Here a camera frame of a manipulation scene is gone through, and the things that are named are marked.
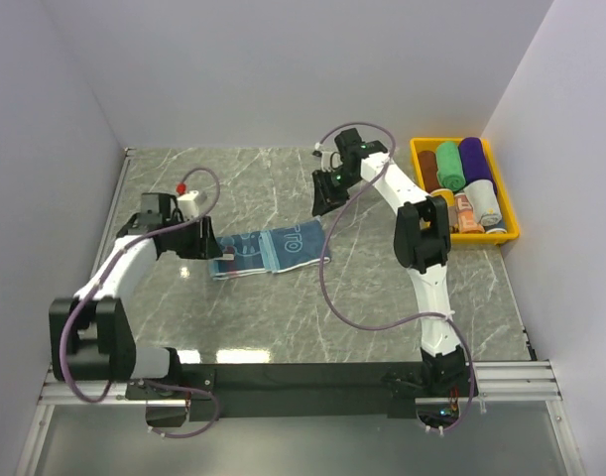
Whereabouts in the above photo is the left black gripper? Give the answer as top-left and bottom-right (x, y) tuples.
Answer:
(164, 215), (222, 259)

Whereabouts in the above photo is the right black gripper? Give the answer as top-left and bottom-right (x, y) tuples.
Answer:
(310, 168), (359, 218)

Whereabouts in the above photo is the blue towel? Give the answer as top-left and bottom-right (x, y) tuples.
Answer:
(209, 219), (330, 281)

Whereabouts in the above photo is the white towel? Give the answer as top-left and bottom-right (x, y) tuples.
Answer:
(464, 179), (503, 227)

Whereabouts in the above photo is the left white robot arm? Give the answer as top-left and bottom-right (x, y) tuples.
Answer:
(49, 190), (222, 399)

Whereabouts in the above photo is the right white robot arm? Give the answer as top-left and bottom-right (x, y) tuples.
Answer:
(311, 122), (474, 396)

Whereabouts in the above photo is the yellow plastic bin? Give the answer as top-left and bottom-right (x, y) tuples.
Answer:
(410, 137), (520, 246)

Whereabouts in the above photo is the brown rolled towel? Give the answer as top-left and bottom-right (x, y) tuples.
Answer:
(418, 151), (440, 192)

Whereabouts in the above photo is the green rolled towel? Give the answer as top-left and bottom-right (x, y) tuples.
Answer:
(435, 141), (466, 192)

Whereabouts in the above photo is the orange lettered rolled towel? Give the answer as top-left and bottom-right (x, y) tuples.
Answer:
(454, 192), (485, 234)

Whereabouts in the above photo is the purple rolled towel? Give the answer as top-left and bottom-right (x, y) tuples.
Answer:
(458, 137), (496, 186)

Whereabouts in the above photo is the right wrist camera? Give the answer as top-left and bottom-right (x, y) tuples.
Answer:
(312, 143), (341, 172)

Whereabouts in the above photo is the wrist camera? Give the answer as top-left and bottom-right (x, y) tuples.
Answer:
(312, 143), (341, 172)
(177, 182), (207, 221)

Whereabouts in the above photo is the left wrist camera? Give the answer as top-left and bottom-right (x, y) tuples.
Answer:
(177, 182), (207, 221)

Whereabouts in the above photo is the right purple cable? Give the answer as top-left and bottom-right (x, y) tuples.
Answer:
(315, 120), (478, 435)

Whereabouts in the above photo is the purple cable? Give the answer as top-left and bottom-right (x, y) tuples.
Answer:
(59, 168), (221, 439)
(315, 120), (478, 435)

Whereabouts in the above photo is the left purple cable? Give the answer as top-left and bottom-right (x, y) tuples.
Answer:
(59, 168), (221, 439)

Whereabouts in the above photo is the aluminium rail frame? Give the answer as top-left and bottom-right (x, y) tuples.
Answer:
(14, 146), (586, 476)

